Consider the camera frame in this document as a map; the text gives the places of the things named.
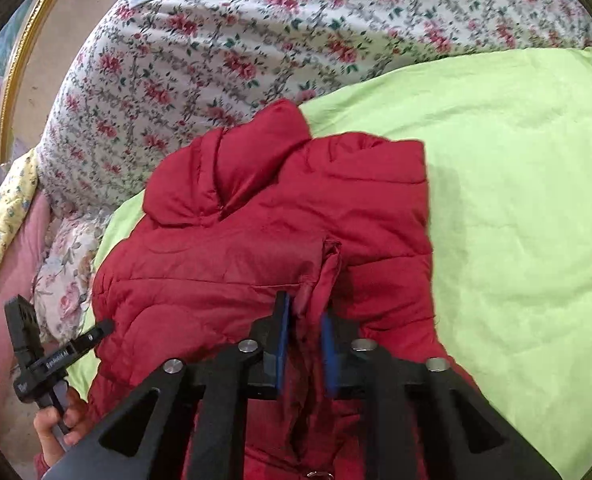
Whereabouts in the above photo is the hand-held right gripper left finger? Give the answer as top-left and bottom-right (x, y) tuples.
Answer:
(41, 291), (291, 480)

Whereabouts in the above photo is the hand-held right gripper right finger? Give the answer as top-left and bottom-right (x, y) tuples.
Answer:
(320, 310), (564, 480)

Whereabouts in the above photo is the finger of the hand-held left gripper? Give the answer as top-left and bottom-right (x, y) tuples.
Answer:
(68, 320), (115, 358)

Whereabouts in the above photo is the red puffer jacket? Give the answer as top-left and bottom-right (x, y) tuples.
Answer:
(87, 99), (481, 480)

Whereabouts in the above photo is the person's left hand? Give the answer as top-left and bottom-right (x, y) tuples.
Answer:
(33, 387), (93, 467)

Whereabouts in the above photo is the pink pillow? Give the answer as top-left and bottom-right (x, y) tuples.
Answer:
(0, 192), (94, 461)

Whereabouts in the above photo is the large rose print pillow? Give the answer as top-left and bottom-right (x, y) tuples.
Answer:
(32, 212), (114, 346)

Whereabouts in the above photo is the yellow floral pillow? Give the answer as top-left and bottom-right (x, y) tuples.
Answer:
(0, 149), (44, 321)

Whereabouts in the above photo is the light green bed sheet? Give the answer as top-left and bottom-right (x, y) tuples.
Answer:
(66, 47), (592, 480)

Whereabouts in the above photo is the small rose print quilt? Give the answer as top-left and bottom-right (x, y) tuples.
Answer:
(36, 0), (592, 216)

